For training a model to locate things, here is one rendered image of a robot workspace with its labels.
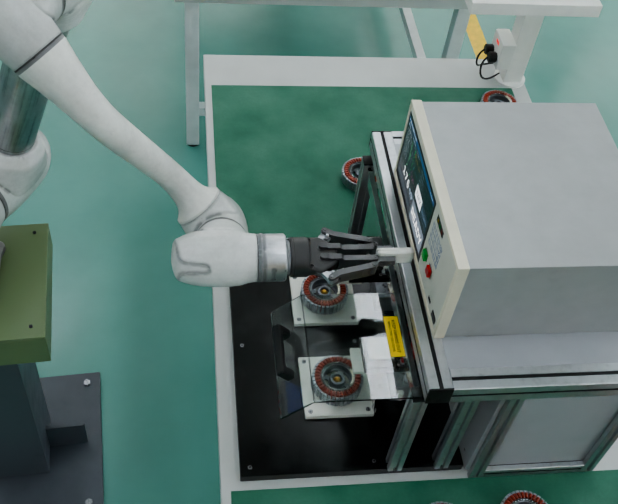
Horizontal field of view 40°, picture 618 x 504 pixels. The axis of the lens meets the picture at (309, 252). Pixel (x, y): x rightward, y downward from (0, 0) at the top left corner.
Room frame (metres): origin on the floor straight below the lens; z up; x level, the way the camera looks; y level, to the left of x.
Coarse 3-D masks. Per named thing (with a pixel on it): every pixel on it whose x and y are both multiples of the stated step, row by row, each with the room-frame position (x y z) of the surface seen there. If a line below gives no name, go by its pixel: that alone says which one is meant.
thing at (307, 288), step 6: (312, 276) 1.28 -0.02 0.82; (306, 282) 1.26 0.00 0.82; (312, 282) 1.26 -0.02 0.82; (318, 282) 1.27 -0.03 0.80; (324, 282) 1.28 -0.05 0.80; (306, 288) 1.24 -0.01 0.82; (312, 288) 1.26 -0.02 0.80; (318, 288) 1.25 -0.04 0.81; (324, 288) 1.26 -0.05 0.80; (336, 288) 1.26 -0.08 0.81; (342, 288) 1.26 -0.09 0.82; (300, 294) 1.24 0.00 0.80; (306, 294) 1.22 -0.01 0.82; (312, 294) 1.23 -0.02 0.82
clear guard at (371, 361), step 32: (288, 320) 0.98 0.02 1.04; (320, 320) 0.97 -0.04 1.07; (352, 320) 0.98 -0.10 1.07; (288, 352) 0.91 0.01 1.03; (320, 352) 0.90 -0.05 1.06; (352, 352) 0.91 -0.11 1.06; (384, 352) 0.92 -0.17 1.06; (288, 384) 0.84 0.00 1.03; (320, 384) 0.83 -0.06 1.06; (352, 384) 0.84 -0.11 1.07; (384, 384) 0.85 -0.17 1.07; (416, 384) 0.86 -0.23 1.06
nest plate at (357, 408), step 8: (304, 408) 0.94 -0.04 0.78; (312, 408) 0.95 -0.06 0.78; (320, 408) 0.95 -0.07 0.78; (328, 408) 0.95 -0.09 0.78; (336, 408) 0.95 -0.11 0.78; (344, 408) 0.96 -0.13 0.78; (352, 408) 0.96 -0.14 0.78; (360, 408) 0.96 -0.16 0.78; (368, 408) 0.97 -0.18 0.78; (312, 416) 0.93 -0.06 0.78; (320, 416) 0.93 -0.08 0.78; (328, 416) 0.93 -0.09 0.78; (336, 416) 0.94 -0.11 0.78; (344, 416) 0.94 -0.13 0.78; (352, 416) 0.95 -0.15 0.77; (360, 416) 0.95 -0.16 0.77; (368, 416) 0.95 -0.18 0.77
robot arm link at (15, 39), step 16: (0, 0) 1.08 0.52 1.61; (16, 0) 1.09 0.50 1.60; (32, 0) 1.11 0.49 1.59; (48, 0) 1.13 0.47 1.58; (64, 0) 1.17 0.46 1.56; (0, 16) 1.07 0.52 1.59; (16, 16) 1.08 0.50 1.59; (32, 16) 1.09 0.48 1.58; (48, 16) 1.12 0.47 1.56; (0, 32) 1.06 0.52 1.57; (16, 32) 1.06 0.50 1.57; (32, 32) 1.07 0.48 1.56; (48, 32) 1.09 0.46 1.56; (0, 48) 1.05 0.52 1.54; (16, 48) 1.05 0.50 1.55; (32, 48) 1.06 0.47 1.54; (16, 64) 1.05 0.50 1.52
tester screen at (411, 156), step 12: (408, 132) 1.33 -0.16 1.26; (408, 144) 1.31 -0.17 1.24; (408, 156) 1.30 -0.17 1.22; (420, 156) 1.23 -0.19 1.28; (408, 168) 1.28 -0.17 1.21; (420, 168) 1.22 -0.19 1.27; (420, 180) 1.20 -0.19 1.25; (408, 192) 1.25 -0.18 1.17; (420, 192) 1.19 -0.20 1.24; (432, 204) 1.11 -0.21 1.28; (408, 216) 1.21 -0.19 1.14
